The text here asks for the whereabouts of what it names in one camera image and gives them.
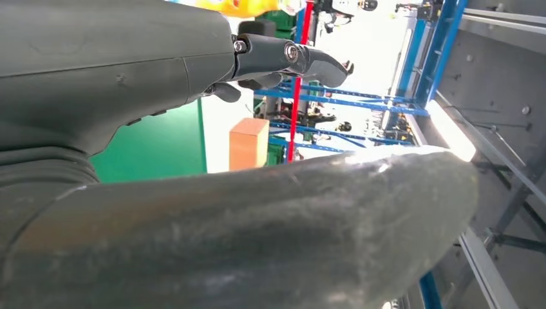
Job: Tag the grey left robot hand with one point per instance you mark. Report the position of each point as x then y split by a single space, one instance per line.
106 51

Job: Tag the orange detergent bottle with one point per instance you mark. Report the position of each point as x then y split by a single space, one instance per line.
239 6

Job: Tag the green table mat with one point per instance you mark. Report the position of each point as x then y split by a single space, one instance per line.
162 145

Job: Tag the cardboard box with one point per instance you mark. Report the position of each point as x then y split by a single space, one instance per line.
249 145

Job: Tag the green plastic crate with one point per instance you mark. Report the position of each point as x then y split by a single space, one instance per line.
276 154
283 21

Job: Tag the red pole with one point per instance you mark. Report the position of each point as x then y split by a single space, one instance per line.
294 123

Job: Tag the blue shelving rack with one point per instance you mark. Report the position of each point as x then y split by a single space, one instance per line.
362 104

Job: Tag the ceiling light panel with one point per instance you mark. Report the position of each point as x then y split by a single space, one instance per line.
448 128

